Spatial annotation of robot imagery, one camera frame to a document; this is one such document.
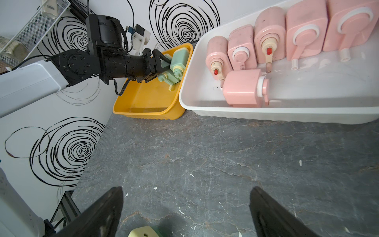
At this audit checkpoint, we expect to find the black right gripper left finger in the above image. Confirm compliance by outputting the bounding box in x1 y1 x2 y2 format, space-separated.
54 187 123 237

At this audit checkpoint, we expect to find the clear bottle on shelf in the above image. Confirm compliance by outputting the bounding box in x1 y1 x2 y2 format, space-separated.
1 36 30 61

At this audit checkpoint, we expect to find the white plastic storage tray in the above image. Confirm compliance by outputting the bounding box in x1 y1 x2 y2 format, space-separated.
179 0 379 125

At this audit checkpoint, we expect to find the glass jar on shelf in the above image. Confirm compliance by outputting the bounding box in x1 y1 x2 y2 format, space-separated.
40 0 58 20

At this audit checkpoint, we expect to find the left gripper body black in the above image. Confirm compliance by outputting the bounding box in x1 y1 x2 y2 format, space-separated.
86 14 153 84

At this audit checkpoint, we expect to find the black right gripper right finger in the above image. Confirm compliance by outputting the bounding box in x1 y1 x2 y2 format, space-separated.
249 186 317 237

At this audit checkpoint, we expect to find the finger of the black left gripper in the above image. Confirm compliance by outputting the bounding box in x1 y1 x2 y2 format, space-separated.
153 49 172 67
136 70 163 83

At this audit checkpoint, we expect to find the yellow plastic storage tray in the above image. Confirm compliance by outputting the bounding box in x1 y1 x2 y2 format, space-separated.
113 43 193 120

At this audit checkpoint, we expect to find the white wire wall shelf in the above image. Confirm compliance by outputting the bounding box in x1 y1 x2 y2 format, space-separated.
1 1 71 73

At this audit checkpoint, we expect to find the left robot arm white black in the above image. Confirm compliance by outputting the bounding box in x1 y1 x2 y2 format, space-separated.
1 14 171 117

